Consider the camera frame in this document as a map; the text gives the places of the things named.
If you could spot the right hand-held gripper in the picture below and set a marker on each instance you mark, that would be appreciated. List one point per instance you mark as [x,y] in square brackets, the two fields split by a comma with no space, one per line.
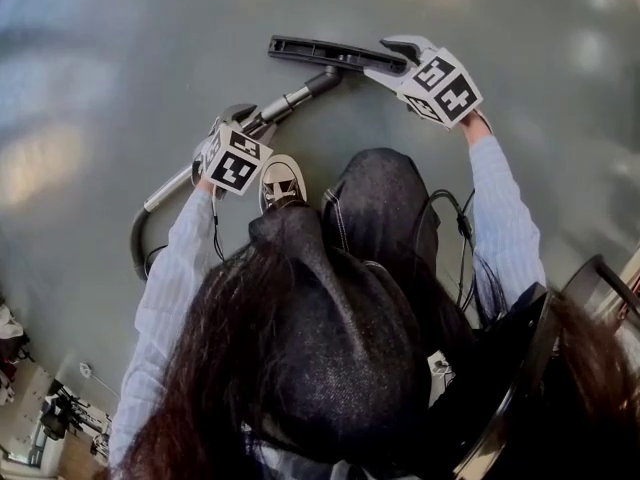
[442,88]

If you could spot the black vacuum floor nozzle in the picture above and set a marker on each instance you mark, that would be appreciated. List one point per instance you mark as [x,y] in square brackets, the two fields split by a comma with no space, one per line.
[320,50]

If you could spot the white cloth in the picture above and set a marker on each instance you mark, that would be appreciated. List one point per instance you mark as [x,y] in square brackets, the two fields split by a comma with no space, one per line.
[9,318]

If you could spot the black tripod stands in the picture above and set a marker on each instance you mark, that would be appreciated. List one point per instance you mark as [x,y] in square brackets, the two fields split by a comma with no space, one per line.
[65,413]

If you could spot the person's right forearm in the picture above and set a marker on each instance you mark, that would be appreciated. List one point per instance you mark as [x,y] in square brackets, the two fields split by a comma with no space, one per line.
[500,203]

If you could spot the person's left forearm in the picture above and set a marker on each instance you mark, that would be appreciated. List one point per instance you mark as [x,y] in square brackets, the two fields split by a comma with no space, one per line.
[170,258]

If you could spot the person's left canvas shoe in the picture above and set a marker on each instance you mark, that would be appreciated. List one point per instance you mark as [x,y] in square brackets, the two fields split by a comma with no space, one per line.
[282,180]

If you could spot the person's dark trousers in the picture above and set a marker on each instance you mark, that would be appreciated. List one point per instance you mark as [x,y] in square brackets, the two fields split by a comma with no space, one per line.
[350,343]

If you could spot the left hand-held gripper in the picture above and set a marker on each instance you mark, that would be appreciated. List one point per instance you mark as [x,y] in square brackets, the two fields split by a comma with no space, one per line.
[235,163]

